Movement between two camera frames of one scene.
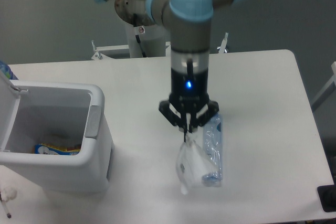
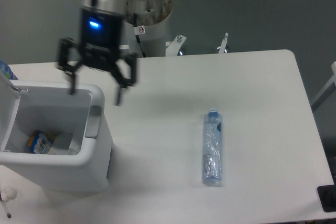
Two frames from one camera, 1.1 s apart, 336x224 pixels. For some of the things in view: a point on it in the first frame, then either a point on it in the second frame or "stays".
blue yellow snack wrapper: [43, 149] → [40, 143]
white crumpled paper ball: [6, 194] stays
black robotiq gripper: [189, 94] → [101, 36]
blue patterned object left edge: [6, 70] stays
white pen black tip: [9, 215] stays
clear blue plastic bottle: [213, 152] stays
